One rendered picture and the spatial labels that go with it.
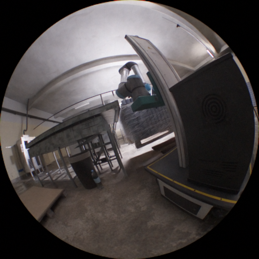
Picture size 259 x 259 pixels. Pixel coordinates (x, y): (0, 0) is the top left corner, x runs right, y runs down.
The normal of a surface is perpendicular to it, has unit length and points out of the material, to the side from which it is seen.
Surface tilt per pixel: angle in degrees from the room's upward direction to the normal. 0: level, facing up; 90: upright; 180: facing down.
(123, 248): 0
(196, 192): 0
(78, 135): 90
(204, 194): 0
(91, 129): 90
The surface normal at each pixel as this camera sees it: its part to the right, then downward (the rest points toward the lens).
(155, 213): -0.31, -0.95
